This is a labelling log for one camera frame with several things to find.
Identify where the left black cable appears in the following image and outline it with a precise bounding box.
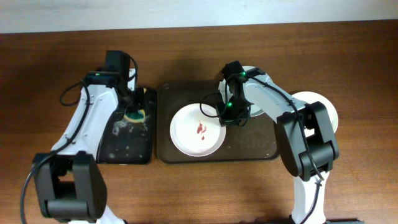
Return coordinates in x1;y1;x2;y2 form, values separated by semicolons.
19;79;91;224

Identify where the white plate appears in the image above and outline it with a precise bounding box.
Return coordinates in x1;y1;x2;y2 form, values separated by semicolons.
170;103;226;157
292;91;339;133

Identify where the pale green plate top right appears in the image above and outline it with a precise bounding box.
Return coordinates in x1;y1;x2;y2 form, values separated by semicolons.
218;78;269;117

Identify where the green and yellow sponge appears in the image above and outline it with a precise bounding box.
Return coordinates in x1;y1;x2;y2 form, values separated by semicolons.
124;104;146;123

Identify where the black cable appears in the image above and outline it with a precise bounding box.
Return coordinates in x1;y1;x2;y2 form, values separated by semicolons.
199;73;324;224
19;79;91;224

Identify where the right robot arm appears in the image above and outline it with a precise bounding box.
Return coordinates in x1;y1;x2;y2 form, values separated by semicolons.
216;61;340;223

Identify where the small black tray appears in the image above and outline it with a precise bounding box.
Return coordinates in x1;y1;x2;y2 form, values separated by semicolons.
96;88;157;164

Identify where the right black cable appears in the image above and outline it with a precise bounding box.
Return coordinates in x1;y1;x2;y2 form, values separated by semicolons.
199;73;324;224

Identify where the brown plastic serving tray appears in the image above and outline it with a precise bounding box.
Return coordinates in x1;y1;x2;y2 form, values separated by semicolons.
156;80;279;164

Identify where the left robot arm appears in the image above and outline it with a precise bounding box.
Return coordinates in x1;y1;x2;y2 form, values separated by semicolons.
25;50;146;223

